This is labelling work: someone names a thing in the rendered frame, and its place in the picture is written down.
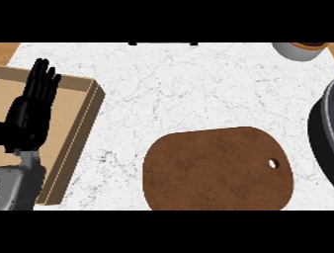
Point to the grey plant pot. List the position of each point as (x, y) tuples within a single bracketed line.
[(300, 50)]

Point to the open wooden drawer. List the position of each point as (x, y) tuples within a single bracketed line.
[(69, 108)]

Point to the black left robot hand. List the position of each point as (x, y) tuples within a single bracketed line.
[(28, 112)]

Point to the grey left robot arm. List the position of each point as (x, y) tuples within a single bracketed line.
[(5, 187)]

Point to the brown wooden cutting board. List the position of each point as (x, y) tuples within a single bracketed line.
[(217, 169)]

